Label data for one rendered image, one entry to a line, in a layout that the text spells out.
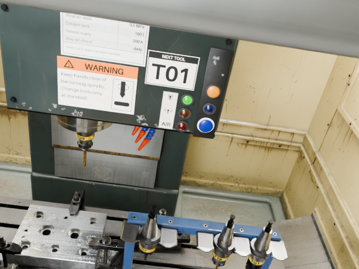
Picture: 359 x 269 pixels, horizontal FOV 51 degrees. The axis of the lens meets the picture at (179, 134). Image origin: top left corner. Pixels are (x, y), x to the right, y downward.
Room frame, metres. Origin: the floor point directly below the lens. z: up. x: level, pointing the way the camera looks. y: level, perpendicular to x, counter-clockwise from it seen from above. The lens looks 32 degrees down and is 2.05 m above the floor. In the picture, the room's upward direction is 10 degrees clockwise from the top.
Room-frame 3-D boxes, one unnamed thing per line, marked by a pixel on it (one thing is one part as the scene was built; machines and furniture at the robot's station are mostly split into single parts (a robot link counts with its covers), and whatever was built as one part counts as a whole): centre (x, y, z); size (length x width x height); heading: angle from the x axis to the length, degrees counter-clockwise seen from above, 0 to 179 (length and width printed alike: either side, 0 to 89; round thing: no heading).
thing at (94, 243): (0.87, 0.17, 0.97); 0.13 x 0.03 x 0.15; 95
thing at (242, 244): (0.78, -0.24, 1.21); 0.07 x 0.05 x 0.01; 5
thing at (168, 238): (0.76, -0.02, 1.21); 0.07 x 0.05 x 0.01; 5
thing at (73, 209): (1.05, 0.35, 0.97); 0.13 x 0.03 x 0.15; 5
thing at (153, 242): (0.75, 0.03, 1.21); 0.06 x 0.06 x 0.03
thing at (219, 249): (0.77, -0.19, 1.21); 0.06 x 0.06 x 0.03
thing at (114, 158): (1.31, 0.30, 1.16); 0.48 x 0.05 x 0.51; 95
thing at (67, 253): (0.90, 0.35, 0.97); 0.29 x 0.23 x 0.05; 95
